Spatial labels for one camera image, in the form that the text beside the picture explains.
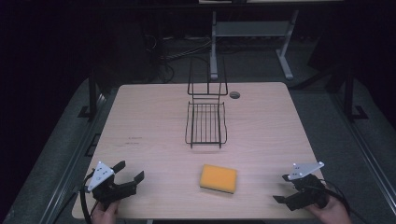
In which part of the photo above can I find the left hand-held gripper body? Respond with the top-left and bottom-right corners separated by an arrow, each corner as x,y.
87,161 -> 138,210

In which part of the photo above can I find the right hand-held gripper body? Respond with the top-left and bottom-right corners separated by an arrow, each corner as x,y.
285,161 -> 331,212

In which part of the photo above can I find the yellow sponge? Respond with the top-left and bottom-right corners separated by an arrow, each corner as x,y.
199,163 -> 238,195

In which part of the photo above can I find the black wire rack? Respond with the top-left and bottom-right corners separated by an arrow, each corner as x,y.
184,55 -> 229,150

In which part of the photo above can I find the person's left hand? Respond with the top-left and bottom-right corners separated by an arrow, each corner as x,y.
90,200 -> 121,224

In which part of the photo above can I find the person's right hand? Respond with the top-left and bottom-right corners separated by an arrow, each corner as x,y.
305,195 -> 353,224

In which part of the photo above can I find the grey metal stand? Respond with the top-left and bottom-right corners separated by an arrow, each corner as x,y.
209,8 -> 300,81

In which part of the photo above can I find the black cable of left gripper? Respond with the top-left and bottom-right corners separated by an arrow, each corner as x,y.
78,173 -> 96,224

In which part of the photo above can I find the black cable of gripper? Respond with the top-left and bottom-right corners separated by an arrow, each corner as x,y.
78,173 -> 96,224
321,179 -> 372,224

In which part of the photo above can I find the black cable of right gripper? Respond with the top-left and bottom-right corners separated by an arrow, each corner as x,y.
321,179 -> 372,224

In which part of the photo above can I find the aluminium floor rail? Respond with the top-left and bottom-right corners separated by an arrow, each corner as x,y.
37,92 -> 110,224
330,91 -> 396,217

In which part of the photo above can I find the black upright post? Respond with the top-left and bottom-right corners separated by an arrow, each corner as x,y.
342,63 -> 370,123
77,69 -> 106,121

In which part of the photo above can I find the bundle of floor cables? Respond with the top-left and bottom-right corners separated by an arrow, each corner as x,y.
144,33 -> 213,84

